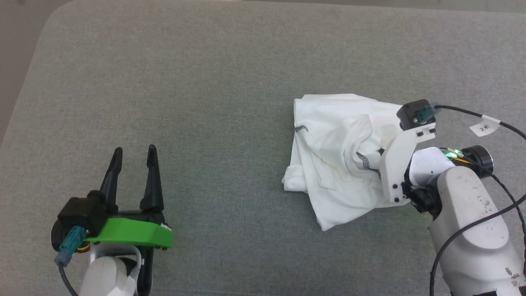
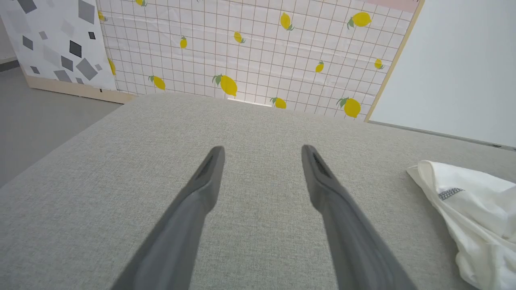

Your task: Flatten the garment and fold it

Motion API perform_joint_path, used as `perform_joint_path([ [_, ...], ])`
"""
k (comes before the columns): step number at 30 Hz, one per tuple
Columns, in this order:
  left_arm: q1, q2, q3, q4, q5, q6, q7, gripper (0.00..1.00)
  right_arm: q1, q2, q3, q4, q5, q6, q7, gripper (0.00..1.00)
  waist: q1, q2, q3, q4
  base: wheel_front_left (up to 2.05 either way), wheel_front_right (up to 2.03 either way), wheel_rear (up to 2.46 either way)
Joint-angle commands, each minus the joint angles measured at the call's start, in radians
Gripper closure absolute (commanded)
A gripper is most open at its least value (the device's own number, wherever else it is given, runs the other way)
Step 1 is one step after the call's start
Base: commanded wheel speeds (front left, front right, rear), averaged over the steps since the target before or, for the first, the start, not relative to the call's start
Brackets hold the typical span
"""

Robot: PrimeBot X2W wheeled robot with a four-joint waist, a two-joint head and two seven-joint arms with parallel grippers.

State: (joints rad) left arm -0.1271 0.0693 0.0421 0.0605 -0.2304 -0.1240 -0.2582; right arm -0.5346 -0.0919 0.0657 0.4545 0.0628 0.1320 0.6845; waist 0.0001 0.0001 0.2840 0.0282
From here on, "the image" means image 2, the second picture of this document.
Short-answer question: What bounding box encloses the lemon print grid partition panel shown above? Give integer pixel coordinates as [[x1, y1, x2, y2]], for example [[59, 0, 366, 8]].
[[96, 0, 426, 122]]

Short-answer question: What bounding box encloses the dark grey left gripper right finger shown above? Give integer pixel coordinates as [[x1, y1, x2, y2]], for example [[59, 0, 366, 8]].
[[301, 144, 418, 290]]

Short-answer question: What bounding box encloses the white garment with grey stitching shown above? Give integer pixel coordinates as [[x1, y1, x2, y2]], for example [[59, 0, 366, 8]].
[[406, 160, 516, 290]]

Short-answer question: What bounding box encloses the grey terrazzo print partition panel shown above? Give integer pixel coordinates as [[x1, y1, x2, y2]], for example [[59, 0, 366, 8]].
[[0, 0, 136, 105]]

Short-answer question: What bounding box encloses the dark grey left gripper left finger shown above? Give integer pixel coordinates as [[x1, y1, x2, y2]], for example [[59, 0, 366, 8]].
[[110, 145, 226, 290]]

